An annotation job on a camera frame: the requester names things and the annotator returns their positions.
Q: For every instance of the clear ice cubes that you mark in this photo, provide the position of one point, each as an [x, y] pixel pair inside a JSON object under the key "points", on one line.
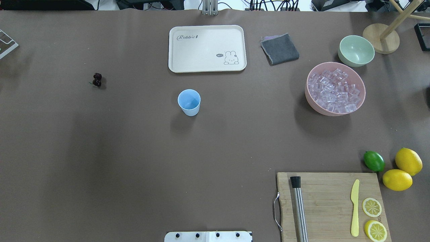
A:
{"points": [[334, 91]]}

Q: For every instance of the dark red cherries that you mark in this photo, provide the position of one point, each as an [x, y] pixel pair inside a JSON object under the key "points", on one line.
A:
{"points": [[97, 80]]}

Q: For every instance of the light blue plastic cup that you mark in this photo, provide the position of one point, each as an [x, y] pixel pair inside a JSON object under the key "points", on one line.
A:
{"points": [[189, 100]]}

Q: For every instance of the wooden cup stand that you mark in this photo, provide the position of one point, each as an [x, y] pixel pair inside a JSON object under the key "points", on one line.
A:
{"points": [[385, 39]]}

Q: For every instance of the cream rabbit tray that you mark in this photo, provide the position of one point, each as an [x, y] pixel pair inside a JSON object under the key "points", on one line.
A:
{"points": [[195, 49]]}

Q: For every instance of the grey folded cloth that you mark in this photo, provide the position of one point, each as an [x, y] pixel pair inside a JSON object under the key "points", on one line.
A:
{"points": [[279, 49]]}

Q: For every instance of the steel muddler black tip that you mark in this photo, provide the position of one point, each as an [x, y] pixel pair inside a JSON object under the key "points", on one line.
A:
{"points": [[300, 213]]}

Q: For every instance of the pink bowl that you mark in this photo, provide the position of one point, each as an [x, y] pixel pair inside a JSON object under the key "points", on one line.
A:
{"points": [[332, 66]]}

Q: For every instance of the wooden cutting board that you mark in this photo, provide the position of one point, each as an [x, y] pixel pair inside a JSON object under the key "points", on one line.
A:
{"points": [[328, 208]]}

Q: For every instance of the mint green bowl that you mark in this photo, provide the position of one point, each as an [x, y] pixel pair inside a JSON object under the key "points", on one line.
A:
{"points": [[355, 51]]}

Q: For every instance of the yellow plastic knife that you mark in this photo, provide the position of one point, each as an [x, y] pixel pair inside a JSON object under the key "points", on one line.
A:
{"points": [[354, 196]]}

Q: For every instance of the green lime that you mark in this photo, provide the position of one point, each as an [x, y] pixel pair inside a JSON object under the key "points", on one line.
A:
{"points": [[374, 161]]}

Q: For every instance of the lemon slice upper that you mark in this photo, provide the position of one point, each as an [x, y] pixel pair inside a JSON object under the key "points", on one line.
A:
{"points": [[371, 207]]}

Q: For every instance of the lemon slice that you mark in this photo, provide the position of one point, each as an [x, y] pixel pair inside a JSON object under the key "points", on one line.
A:
{"points": [[375, 231], [371, 207]]}

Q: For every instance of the yellow lemon near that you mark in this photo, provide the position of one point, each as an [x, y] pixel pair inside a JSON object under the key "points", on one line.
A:
{"points": [[397, 180]]}

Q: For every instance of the yellow lemon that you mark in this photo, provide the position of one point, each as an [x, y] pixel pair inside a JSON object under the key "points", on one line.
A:
{"points": [[397, 180], [408, 161]]}

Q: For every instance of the yellow lemon far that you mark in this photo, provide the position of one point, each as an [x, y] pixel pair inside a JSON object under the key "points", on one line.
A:
{"points": [[408, 161]]}

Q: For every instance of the lemon slice lower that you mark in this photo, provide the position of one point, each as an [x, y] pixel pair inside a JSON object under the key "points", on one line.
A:
{"points": [[375, 231]]}

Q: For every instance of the white drying rack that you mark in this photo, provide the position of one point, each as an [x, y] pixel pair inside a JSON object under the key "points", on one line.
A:
{"points": [[7, 44]]}

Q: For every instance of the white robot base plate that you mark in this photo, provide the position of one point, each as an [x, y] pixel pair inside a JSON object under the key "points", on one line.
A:
{"points": [[209, 236]]}

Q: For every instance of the black wire glass rack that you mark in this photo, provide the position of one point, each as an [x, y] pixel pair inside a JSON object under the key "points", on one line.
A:
{"points": [[422, 31]]}

